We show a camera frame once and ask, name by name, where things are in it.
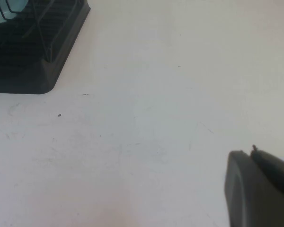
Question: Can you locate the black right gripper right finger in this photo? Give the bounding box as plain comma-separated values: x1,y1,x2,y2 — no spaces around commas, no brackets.
250,144,284,203

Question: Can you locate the light blue round plate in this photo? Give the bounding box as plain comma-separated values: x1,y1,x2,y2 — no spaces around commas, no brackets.
0,0,27,25

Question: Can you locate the black plastic drip tray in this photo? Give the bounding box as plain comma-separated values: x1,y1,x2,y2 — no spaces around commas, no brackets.
0,0,91,95

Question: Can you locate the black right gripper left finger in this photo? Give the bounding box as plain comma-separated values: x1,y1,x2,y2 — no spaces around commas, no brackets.
224,149,284,227

